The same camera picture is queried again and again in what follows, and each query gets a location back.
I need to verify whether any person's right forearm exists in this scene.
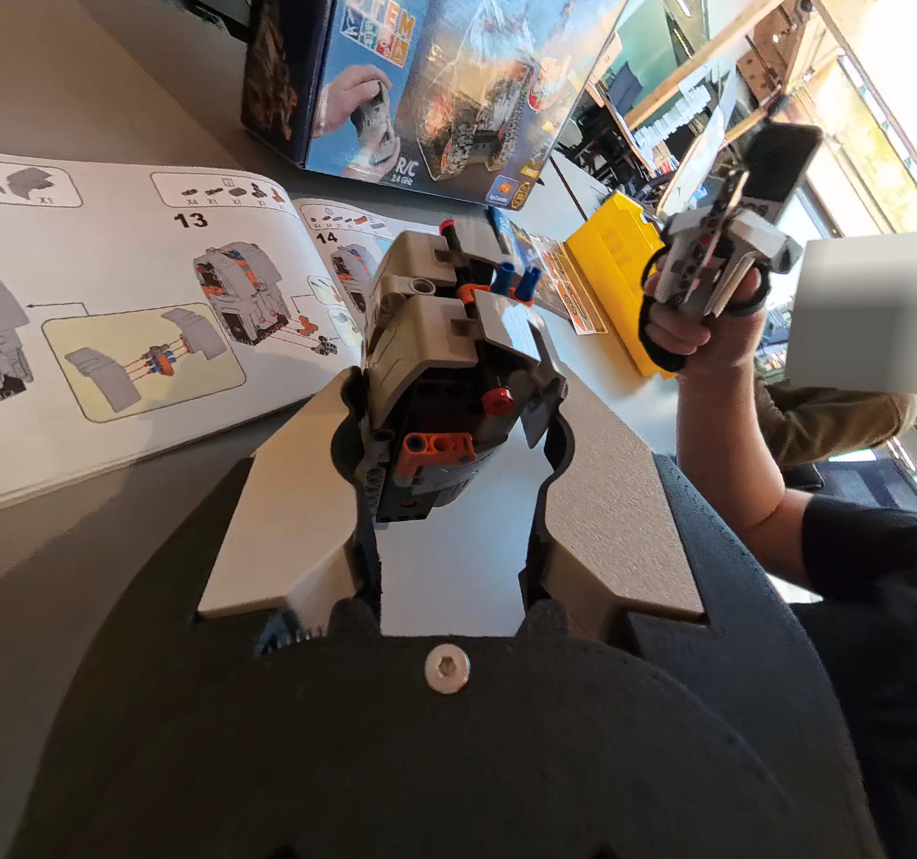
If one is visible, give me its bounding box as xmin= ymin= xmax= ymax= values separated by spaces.
xmin=675 ymin=361 xmax=814 ymax=588

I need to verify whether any black perforated building beam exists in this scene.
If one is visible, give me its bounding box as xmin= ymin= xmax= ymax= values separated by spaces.
xmin=691 ymin=166 xmax=749 ymax=287

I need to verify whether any person's right hand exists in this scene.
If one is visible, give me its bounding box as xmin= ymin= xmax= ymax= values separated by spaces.
xmin=642 ymin=265 xmax=773 ymax=382

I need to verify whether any standing poster board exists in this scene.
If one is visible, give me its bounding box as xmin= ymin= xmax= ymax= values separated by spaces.
xmin=655 ymin=103 xmax=728 ymax=219

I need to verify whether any grey building block robot body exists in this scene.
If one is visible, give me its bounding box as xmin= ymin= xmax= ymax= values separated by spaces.
xmin=356 ymin=218 xmax=570 ymax=527

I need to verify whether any blue robot kit box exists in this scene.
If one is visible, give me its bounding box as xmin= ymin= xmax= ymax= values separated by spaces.
xmin=240 ymin=0 xmax=646 ymax=212

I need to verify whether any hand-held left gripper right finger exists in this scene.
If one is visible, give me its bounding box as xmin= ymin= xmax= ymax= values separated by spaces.
xmin=517 ymin=371 xmax=706 ymax=624

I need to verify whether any grey desk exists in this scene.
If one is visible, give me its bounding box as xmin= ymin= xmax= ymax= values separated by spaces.
xmin=0 ymin=0 xmax=682 ymax=853

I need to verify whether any person's black shirt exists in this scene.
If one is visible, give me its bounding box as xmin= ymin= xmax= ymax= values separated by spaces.
xmin=784 ymin=494 xmax=917 ymax=859

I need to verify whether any yellow parts bin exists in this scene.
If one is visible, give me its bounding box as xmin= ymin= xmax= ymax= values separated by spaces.
xmin=566 ymin=189 xmax=678 ymax=379

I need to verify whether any orange printed leaflet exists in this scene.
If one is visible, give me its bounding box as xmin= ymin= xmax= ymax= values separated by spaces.
xmin=526 ymin=229 xmax=610 ymax=336

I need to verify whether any black office chair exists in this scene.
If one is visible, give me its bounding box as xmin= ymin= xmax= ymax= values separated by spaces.
xmin=781 ymin=458 xmax=917 ymax=510

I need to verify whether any open instruction booklet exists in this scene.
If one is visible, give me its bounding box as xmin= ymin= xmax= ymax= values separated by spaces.
xmin=0 ymin=153 xmax=445 ymax=509

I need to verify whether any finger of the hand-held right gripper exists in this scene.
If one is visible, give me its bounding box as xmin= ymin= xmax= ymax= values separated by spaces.
xmin=705 ymin=214 xmax=805 ymax=317
xmin=653 ymin=207 xmax=725 ymax=305

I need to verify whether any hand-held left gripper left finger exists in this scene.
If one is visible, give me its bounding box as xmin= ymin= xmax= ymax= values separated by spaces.
xmin=197 ymin=366 xmax=382 ymax=620

